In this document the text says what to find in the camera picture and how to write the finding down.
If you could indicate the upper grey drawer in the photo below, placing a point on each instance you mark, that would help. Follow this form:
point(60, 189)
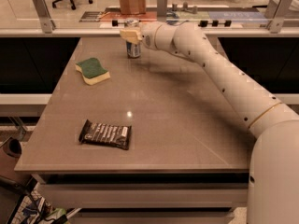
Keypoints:
point(144, 195)

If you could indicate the left metal glass post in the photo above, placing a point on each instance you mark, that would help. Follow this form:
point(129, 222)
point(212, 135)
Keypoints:
point(46, 22)

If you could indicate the right metal glass post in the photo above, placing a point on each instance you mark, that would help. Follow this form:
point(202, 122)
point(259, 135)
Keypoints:
point(276, 23)

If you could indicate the silver blue redbull can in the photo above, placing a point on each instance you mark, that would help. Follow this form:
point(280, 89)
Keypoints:
point(133, 50)

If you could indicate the brown cardboard box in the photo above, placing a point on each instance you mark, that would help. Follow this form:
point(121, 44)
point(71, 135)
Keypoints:
point(133, 7)

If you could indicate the metal glass post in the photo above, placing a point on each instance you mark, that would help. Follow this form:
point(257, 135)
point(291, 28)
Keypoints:
point(276, 23)
point(46, 22)
point(161, 10)

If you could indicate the brown bin at left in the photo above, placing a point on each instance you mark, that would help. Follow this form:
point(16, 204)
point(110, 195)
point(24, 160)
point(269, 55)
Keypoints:
point(10, 151)

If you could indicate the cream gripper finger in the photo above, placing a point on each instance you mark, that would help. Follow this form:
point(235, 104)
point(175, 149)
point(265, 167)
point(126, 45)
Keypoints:
point(131, 35)

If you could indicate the middle metal glass post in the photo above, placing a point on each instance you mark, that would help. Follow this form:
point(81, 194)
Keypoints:
point(161, 10)

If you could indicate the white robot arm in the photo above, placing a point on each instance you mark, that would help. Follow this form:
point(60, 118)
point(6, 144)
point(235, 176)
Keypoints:
point(273, 196)

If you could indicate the green yellow sponge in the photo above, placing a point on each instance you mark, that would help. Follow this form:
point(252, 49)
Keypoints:
point(92, 71)

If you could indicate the black snack bar wrapper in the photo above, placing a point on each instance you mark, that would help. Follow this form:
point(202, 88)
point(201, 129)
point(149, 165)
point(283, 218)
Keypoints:
point(106, 135)

